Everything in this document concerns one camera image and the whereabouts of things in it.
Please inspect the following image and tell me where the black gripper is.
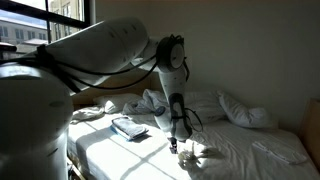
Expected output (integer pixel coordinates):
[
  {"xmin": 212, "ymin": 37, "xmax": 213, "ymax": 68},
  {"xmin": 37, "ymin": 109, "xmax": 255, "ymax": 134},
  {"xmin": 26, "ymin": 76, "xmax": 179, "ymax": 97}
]
[{"xmin": 167, "ymin": 134, "xmax": 180, "ymax": 155}]

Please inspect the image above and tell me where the white cloth with green print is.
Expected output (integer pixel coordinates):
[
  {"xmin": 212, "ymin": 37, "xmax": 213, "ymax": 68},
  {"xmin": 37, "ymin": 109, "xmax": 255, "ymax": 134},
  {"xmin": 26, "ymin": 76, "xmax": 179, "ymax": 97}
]
[{"xmin": 177, "ymin": 140, "xmax": 219, "ymax": 169}]

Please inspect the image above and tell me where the small folded white cloth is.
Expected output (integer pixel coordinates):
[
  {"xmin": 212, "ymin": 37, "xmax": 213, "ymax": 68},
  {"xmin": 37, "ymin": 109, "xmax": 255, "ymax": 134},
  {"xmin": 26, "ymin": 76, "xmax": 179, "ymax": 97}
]
[{"xmin": 252, "ymin": 139, "xmax": 308, "ymax": 166}]

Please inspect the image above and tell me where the folded grey blue towel stack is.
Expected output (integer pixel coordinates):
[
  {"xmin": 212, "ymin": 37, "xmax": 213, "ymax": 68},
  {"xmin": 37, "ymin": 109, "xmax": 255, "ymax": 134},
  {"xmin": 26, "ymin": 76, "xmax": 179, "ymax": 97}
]
[{"xmin": 110, "ymin": 115, "xmax": 150, "ymax": 142}]

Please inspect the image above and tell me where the white crumpled duvet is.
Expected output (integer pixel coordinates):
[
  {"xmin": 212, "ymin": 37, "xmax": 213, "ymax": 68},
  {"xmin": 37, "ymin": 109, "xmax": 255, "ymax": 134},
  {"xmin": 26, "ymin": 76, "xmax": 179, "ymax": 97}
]
[{"xmin": 69, "ymin": 88, "xmax": 228, "ymax": 126}]

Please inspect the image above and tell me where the white pillow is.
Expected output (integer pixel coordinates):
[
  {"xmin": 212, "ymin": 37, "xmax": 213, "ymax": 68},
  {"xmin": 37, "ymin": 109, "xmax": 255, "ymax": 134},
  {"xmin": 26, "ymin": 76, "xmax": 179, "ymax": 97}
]
[{"xmin": 216, "ymin": 89, "xmax": 278, "ymax": 130}]

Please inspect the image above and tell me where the black framed window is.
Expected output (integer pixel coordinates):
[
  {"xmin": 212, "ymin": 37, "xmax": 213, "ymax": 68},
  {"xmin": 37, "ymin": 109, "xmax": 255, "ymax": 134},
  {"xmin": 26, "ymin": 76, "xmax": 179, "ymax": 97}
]
[{"xmin": 0, "ymin": 0, "xmax": 92, "ymax": 60}]

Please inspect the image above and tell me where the beige tall building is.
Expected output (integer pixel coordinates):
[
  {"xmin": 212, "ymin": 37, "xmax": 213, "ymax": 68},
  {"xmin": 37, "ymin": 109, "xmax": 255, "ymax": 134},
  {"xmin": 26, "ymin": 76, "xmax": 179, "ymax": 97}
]
[{"xmin": 49, "ymin": 0, "xmax": 84, "ymax": 43}]

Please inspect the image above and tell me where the grey low building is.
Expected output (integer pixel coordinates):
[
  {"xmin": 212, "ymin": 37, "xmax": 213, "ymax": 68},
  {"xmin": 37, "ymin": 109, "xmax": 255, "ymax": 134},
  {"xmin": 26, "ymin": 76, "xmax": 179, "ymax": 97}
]
[{"xmin": 0, "ymin": 18, "xmax": 50, "ymax": 55}]

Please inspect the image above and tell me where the black mounted device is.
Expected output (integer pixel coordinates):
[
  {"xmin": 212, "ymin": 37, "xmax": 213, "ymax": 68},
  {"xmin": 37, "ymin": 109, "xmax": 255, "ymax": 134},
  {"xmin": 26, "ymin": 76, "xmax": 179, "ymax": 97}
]
[{"xmin": 0, "ymin": 41, "xmax": 18, "ymax": 53}]

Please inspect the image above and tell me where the black velcro strap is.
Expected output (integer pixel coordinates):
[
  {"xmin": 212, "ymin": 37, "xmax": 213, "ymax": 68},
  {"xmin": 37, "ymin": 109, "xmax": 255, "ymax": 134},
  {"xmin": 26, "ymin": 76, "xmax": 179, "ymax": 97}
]
[{"xmin": 35, "ymin": 44, "xmax": 51, "ymax": 64}]

